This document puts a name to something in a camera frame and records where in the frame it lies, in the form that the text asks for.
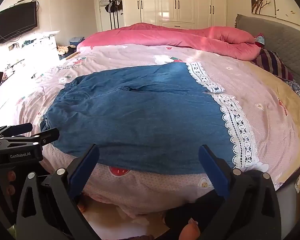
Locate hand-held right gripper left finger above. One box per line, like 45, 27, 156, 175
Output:
15, 144, 100, 240

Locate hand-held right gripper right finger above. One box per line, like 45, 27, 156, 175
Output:
197, 144, 282, 240

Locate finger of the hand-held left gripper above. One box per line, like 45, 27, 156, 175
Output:
0, 128, 60, 149
0, 123, 33, 138

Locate blue denim pants lace trim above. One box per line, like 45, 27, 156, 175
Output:
40, 62, 259, 175

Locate person's left hand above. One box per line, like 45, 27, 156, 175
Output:
6, 171, 17, 196

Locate person's right hand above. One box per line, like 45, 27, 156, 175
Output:
181, 217, 201, 240

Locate pink printed bed sheet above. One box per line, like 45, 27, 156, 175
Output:
0, 44, 300, 218

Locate brown cloth pile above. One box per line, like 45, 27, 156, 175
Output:
57, 45, 77, 56

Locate white dresser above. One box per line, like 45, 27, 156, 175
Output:
5, 30, 61, 64

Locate blue cloth pile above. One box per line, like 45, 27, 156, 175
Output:
69, 37, 86, 46

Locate black flat television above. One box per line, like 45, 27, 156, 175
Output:
0, 1, 38, 46

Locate striped pillow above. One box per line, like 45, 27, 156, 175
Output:
251, 49, 294, 82

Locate white door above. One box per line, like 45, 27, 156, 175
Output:
93, 0, 123, 32

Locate pink quilt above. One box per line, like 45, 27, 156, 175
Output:
76, 22, 262, 61

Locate hanging bags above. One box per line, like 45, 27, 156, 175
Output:
99, 0, 123, 14

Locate grey padded headboard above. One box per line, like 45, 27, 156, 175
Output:
234, 14, 300, 100

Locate cream wardrobe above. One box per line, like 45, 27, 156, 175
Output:
121, 0, 227, 29

